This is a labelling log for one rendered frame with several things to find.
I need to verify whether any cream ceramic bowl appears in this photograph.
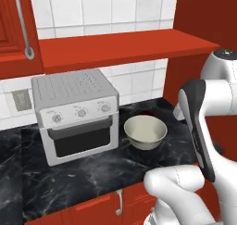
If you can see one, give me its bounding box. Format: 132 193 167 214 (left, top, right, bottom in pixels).
123 115 168 152

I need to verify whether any tall red cabinet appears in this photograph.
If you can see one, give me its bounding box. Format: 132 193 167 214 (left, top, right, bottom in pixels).
162 0 237 162

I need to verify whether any silver wall cupboard handle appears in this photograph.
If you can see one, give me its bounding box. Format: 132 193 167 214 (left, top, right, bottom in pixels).
10 0 36 61

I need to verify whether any toaster oven glass door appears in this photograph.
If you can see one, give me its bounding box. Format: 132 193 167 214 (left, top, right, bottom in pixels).
40 113 120 168

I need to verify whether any red base cupboard door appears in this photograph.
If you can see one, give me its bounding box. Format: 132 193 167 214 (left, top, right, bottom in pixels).
120 181 159 225
60 193 120 225

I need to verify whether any silver toaster oven knob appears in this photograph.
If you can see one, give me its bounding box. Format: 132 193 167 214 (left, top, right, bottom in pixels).
76 107 88 119
100 103 112 113
51 113 63 124

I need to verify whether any silver toaster oven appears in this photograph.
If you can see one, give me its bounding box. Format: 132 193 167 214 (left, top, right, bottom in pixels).
31 69 120 168

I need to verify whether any silver base cupboard handle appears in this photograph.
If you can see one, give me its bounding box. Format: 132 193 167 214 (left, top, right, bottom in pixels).
115 189 124 217

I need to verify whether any red wall shelf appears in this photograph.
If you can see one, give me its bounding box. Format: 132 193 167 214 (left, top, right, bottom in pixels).
38 28 222 76

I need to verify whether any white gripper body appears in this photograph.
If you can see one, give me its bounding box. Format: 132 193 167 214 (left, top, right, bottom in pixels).
172 103 188 122

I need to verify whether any grey wall socket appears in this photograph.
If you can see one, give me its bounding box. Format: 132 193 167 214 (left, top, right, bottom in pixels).
11 88 33 113

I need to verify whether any red wall cupboard door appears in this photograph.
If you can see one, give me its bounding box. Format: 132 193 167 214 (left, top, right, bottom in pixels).
0 0 46 81

